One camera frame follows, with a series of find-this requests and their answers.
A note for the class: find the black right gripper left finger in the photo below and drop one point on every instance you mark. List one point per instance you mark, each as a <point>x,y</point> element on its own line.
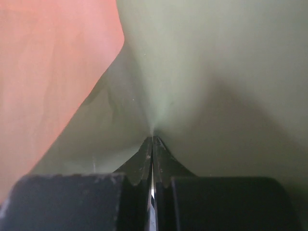
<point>138,167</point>

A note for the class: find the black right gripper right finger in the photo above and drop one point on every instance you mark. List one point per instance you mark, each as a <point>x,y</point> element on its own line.
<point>165,165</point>

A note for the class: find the green and orange wrapping paper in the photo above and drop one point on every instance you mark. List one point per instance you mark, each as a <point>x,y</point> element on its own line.
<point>224,83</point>

